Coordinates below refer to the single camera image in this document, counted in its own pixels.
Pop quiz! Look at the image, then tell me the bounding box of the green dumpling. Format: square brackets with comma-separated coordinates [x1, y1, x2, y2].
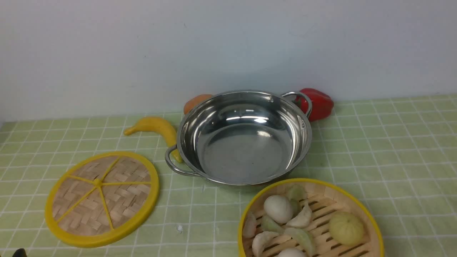
[287, 184, 307, 216]
[261, 215, 284, 235]
[284, 227, 317, 257]

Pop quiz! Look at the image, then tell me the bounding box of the woven bamboo steamer lid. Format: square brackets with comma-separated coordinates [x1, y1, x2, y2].
[44, 151, 160, 248]

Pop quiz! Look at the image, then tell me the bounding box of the bamboo steamer basket yellow rim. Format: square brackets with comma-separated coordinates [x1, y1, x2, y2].
[238, 178, 385, 257]

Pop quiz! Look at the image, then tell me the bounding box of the yellow toy banana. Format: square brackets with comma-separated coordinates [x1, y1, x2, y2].
[124, 116, 177, 147]

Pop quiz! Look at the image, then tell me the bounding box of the green dumpling back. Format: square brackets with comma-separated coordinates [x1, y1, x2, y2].
[287, 184, 307, 216]

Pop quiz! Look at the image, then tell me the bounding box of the white dumpling front left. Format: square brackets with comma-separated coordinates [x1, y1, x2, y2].
[252, 231, 280, 257]

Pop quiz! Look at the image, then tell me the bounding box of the green checkered tablecloth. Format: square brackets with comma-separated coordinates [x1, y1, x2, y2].
[0, 95, 457, 257]

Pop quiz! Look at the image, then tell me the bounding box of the white dumpling far left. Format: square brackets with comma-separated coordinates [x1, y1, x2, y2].
[242, 211, 257, 238]

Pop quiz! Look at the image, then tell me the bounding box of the stainless steel pot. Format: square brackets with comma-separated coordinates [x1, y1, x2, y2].
[165, 90, 313, 186]

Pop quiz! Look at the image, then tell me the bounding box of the orange toy fruit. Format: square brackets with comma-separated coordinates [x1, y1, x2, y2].
[183, 94, 213, 115]

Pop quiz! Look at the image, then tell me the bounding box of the green dumpling front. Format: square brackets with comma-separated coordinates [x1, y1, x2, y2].
[284, 227, 317, 257]

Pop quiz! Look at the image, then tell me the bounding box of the red toy bell pepper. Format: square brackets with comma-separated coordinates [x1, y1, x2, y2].
[300, 88, 334, 122]

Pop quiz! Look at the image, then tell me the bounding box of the green dumpling left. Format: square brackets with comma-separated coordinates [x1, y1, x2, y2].
[261, 215, 284, 235]

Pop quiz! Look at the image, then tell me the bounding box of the yellow-green round bun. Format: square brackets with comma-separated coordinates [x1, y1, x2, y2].
[329, 212, 365, 246]

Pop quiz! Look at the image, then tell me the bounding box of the white dumpling centre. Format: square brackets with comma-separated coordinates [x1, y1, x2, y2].
[286, 200, 313, 229]

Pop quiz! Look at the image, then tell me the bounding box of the white dumpling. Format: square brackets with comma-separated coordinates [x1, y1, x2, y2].
[286, 200, 313, 229]
[252, 231, 280, 257]
[242, 211, 257, 238]

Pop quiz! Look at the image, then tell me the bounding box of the white round bun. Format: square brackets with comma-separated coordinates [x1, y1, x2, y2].
[264, 195, 294, 223]
[277, 248, 307, 257]

